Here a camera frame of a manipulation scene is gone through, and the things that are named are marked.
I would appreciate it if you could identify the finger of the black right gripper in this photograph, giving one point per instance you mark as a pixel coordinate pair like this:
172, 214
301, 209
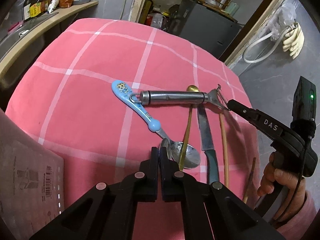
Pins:
242, 112

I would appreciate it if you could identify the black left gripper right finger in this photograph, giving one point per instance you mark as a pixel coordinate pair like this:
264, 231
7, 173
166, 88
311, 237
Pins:
176, 186

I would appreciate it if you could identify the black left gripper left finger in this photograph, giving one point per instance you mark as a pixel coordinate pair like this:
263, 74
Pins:
142, 186

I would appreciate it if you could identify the blue handled child spoon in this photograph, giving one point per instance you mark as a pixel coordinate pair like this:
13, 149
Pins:
122, 91

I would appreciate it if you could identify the green handled kitchen knife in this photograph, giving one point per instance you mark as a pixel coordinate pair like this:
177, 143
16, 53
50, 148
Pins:
207, 145

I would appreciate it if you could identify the gold small spoon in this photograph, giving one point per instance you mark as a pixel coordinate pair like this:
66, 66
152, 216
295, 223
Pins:
187, 151

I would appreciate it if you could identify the steel vegetable peeler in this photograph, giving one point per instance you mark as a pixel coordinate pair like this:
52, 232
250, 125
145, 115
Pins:
152, 97

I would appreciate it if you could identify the dark wooden chopstick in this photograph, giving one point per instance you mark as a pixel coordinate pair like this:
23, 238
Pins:
250, 180

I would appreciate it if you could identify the beige kitchen counter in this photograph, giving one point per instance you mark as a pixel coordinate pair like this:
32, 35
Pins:
16, 43

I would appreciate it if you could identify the person's right hand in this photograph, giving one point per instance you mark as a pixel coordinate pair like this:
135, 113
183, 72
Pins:
293, 203

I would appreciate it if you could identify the cream rubber gloves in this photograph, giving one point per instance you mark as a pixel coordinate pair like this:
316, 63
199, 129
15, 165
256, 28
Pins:
293, 41

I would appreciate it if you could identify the dark grey cabinet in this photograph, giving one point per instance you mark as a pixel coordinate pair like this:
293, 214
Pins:
203, 27

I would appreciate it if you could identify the pink checked tablecloth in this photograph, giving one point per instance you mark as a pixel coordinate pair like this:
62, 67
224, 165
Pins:
122, 131

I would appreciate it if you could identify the clear plastic bag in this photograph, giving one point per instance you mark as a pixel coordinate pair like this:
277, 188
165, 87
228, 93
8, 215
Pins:
283, 17

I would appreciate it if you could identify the black camera box green light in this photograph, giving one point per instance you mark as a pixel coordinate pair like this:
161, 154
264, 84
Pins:
304, 109

